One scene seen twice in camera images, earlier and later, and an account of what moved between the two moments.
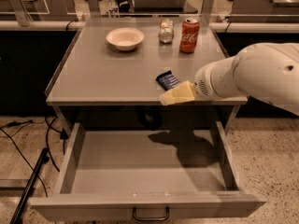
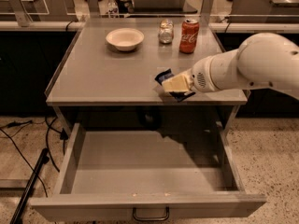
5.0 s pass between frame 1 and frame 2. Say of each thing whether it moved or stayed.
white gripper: moved
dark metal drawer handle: stayed
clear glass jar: stayed
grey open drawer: stayed
